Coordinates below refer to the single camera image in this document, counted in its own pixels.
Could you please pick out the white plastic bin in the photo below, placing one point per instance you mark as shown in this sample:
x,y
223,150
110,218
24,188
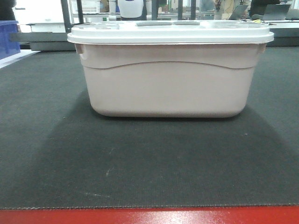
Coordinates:
x,y
179,81

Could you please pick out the white bin lid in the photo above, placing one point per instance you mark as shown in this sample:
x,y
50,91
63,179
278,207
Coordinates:
x,y
173,32

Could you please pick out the dark grey table mat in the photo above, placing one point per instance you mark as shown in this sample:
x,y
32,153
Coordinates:
x,y
57,152

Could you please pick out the blue crate far left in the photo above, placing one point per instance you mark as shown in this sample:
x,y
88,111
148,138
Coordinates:
x,y
8,47

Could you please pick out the grey laptop background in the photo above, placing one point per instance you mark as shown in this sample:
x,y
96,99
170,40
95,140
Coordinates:
x,y
276,12

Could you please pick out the red table edge strip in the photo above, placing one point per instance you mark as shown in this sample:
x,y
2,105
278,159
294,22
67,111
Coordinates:
x,y
208,215

